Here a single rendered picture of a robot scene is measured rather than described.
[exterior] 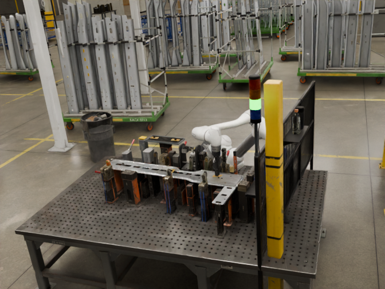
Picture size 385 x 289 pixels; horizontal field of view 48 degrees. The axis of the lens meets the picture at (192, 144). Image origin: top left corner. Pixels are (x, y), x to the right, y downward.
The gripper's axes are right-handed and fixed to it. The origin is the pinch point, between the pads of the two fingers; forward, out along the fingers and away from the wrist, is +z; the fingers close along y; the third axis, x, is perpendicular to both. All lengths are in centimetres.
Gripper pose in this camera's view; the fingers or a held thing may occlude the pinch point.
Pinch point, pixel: (217, 171)
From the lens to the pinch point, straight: 370.8
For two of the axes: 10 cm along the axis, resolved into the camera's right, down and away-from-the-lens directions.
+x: 9.0, 1.1, -4.2
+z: 0.7, 9.2, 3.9
